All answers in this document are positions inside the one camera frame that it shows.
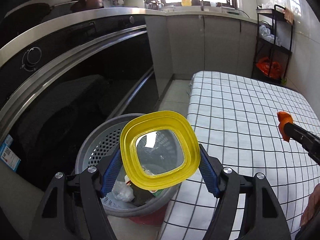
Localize orange peel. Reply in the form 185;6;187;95
277;111;293;142

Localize white tissue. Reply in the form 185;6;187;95
112;180;135;203

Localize grey kitchen cabinets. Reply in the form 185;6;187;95
145;13;258;81

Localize person's right hand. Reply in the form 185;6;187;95
300;184;320;227

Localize grey perforated waste basket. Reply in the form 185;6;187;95
75;113;182;218

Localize green white milk carton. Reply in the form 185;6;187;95
149;189;164;197

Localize white checkered tablecloth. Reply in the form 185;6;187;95
187;71;319;237

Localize red plastic bag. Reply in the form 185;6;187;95
255;57;283;79

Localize black metal shelf rack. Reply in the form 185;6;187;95
251;4;295;85

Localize clear bag on shelf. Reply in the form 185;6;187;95
259;25;281;46

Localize brown cloth on rack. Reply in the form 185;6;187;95
284;8;294;25

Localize black built-in oven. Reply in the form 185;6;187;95
1;15;159;190

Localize yellow container on windowsill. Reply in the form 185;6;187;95
181;0;192;7

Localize brown cooking pot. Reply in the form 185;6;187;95
71;0;104;12

